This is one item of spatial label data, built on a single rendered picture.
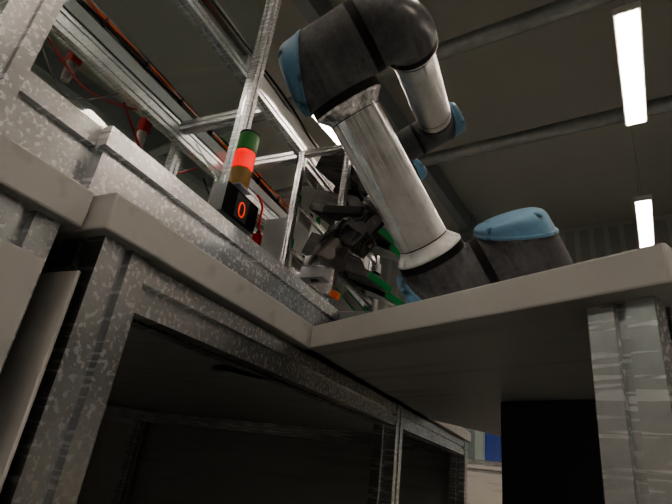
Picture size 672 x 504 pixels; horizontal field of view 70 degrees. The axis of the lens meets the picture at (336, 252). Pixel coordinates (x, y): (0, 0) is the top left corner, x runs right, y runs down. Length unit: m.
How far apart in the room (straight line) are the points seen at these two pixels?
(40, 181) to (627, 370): 0.41
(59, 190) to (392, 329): 0.32
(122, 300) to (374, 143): 0.49
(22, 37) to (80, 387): 0.25
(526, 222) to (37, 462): 0.67
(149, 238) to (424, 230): 0.49
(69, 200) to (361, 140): 0.49
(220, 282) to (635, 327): 0.33
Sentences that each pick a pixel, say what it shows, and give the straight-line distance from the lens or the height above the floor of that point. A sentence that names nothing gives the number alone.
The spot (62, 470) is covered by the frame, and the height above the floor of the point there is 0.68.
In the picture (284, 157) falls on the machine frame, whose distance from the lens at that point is 2.45.
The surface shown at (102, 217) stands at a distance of 0.38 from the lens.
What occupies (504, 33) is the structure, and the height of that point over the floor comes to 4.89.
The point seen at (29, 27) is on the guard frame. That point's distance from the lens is 0.44.
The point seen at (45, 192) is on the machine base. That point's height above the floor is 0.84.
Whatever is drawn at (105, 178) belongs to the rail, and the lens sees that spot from 0.49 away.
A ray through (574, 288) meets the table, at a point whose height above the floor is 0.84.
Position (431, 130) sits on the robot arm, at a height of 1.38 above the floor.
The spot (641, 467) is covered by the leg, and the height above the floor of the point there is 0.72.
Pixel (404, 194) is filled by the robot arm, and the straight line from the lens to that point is 0.77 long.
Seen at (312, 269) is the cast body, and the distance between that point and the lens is 1.17.
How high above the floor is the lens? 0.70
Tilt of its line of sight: 24 degrees up
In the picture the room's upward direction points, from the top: 8 degrees clockwise
